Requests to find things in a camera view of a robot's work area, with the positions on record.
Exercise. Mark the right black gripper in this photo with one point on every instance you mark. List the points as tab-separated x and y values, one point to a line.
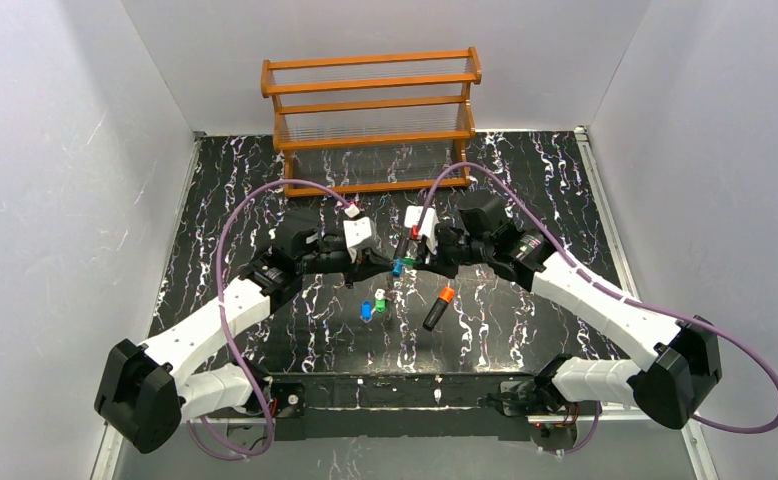
433	257

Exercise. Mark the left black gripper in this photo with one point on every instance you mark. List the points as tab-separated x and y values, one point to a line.
357	259

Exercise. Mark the blue key tag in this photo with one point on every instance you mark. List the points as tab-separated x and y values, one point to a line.
366	312

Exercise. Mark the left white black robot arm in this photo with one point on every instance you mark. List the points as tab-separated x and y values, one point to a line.
148	390

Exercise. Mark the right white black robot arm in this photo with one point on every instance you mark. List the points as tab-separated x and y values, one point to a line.
670	366

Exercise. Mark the orange capped black marker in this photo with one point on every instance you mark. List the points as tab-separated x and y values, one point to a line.
438	309

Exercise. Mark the blue capped black marker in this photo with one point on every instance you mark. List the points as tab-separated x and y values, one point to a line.
400	252

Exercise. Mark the orange wooden shelf rack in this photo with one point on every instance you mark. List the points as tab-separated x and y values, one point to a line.
372	100

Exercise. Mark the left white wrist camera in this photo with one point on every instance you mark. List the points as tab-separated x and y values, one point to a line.
359	232

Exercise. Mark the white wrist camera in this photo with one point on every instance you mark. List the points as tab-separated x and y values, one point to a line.
359	232
421	222

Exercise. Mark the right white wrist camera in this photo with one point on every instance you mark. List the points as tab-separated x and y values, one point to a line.
421	222

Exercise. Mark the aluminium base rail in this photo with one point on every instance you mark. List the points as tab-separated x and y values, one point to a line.
425	427

